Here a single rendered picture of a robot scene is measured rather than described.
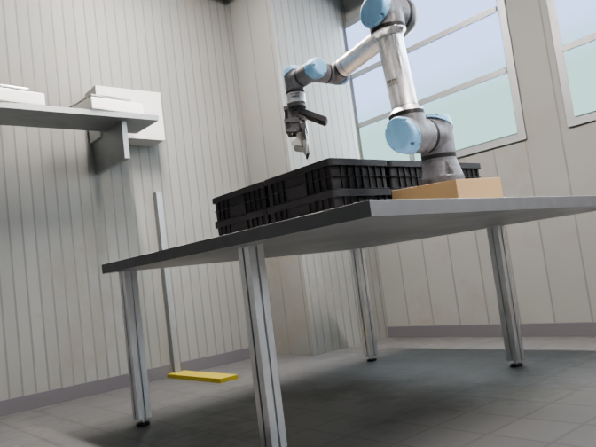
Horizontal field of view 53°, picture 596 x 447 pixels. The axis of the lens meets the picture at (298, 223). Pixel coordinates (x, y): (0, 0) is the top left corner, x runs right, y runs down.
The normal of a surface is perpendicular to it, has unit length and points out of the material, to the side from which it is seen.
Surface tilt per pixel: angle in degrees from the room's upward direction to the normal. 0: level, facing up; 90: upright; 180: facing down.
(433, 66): 90
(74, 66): 90
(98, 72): 90
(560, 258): 90
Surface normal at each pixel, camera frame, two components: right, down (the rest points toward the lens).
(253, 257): 0.64, -0.14
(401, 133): -0.71, 0.21
